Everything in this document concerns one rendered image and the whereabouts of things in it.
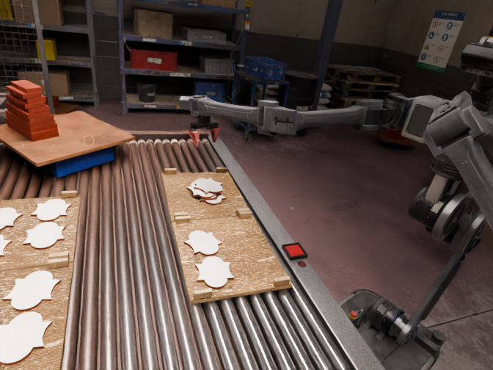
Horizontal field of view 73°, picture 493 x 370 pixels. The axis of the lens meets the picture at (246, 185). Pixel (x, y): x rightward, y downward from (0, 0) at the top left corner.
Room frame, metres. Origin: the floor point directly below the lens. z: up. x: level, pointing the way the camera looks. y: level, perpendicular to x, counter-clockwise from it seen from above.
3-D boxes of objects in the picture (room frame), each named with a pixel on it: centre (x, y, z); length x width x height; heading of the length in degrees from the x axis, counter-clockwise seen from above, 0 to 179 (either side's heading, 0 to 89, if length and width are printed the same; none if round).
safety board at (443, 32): (6.21, -2.80, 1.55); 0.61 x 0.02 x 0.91; 23
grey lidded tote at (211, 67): (5.59, 0.78, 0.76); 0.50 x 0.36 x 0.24; 119
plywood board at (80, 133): (1.54, 0.97, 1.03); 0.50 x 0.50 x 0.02; 58
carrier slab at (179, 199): (1.34, 0.19, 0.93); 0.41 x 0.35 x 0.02; 22
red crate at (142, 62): (5.23, 1.69, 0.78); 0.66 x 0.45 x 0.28; 113
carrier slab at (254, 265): (0.96, 0.03, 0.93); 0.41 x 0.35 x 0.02; 23
